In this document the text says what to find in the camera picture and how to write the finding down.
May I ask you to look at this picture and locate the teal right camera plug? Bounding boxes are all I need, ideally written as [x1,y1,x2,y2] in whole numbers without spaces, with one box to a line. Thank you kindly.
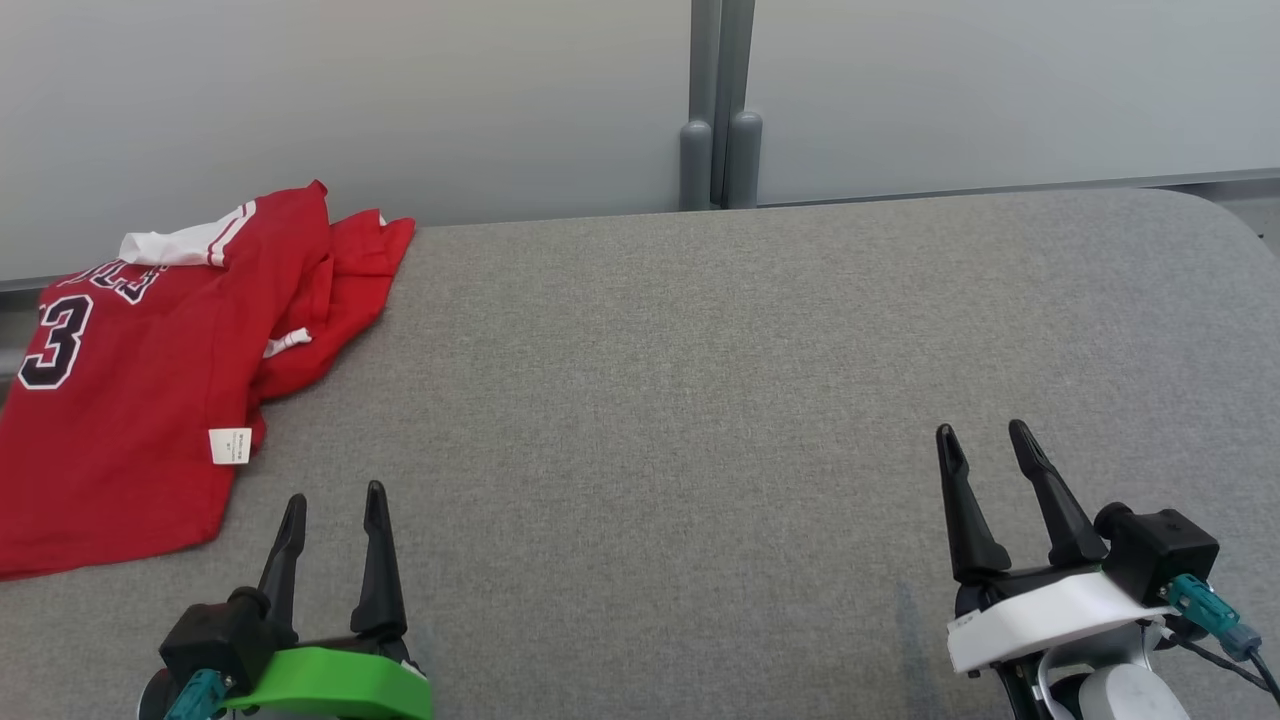
[1160,573,1264,662]

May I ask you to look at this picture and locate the red Bulls jersey white sleeves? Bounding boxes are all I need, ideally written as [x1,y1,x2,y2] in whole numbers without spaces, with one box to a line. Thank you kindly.
[0,180,336,583]

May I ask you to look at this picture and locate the teal camera plug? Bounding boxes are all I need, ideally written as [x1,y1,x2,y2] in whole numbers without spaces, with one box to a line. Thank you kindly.
[1160,573,1264,662]
[175,668,234,720]

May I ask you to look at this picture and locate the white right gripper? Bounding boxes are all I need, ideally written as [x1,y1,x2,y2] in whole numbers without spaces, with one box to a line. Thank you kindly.
[935,419,1183,720]

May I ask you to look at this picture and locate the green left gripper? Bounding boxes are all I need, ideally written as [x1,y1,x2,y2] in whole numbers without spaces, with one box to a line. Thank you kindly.
[220,480,434,720]

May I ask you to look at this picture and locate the teal left camera plug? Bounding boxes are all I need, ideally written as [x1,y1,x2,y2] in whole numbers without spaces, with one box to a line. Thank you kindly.
[175,668,234,720]

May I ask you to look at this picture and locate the black right camera cable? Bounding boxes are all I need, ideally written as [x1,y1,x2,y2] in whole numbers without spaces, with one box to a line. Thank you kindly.
[1165,620,1280,704]

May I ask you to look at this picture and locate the red shorts with white stripe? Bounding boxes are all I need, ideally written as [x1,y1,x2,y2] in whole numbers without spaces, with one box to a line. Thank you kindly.
[248,208,417,403]

